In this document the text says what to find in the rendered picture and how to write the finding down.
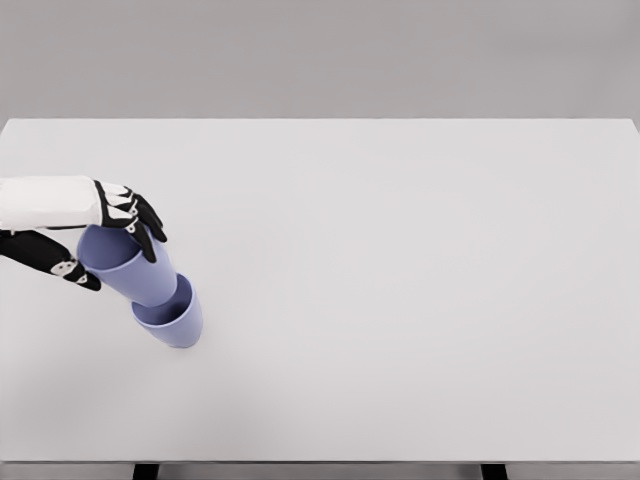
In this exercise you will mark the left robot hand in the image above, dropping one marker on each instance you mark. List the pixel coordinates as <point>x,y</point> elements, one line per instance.
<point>55,202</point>

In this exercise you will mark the lavender plastic cup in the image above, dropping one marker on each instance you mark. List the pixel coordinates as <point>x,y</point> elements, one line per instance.
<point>177,325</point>
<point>145,277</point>

